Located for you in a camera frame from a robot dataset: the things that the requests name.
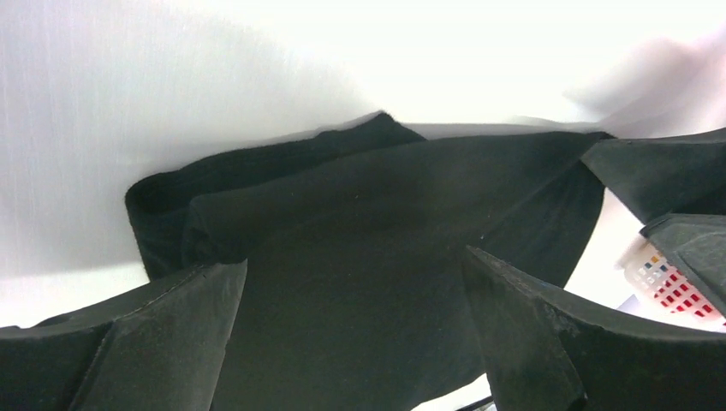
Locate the red t shirt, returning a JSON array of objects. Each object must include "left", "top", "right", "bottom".
[{"left": 651, "top": 271, "right": 719, "bottom": 321}]

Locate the white plastic laundry basket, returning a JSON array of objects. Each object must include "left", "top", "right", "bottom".
[{"left": 617, "top": 236, "right": 725, "bottom": 333}]

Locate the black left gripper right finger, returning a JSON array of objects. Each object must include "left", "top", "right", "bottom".
[{"left": 461, "top": 247, "right": 725, "bottom": 410}]

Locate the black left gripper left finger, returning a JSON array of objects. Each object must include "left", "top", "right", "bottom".
[{"left": 1, "top": 264, "right": 247, "bottom": 410}]

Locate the black t shirt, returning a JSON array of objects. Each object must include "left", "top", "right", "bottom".
[{"left": 125, "top": 113, "right": 605, "bottom": 410}]

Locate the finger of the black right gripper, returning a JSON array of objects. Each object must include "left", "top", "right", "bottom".
[
  {"left": 582, "top": 128, "right": 725, "bottom": 223},
  {"left": 640, "top": 214, "right": 725, "bottom": 316}
]

